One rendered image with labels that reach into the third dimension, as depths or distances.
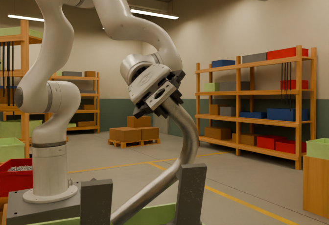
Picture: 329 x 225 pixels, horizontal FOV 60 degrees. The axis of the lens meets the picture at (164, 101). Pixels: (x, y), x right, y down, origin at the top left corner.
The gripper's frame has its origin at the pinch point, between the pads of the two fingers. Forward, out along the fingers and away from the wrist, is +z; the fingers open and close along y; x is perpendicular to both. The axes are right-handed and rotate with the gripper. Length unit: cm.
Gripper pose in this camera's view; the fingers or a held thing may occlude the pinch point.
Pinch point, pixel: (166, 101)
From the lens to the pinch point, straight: 51.5
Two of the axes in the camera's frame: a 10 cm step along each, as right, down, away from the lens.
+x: 6.2, 6.7, 4.1
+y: 7.4, -6.8, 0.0
